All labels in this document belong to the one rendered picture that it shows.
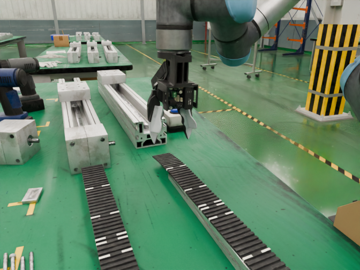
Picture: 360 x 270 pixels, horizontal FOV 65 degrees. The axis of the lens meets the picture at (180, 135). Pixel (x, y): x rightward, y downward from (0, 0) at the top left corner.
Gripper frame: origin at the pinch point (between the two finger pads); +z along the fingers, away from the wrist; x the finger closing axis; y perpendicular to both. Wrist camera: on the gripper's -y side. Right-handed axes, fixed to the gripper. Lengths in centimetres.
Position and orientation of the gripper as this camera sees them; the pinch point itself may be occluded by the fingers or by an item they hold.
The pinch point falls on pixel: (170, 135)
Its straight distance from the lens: 69.1
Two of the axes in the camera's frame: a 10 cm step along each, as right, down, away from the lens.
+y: 3.8, 3.5, -8.6
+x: 9.3, -1.2, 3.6
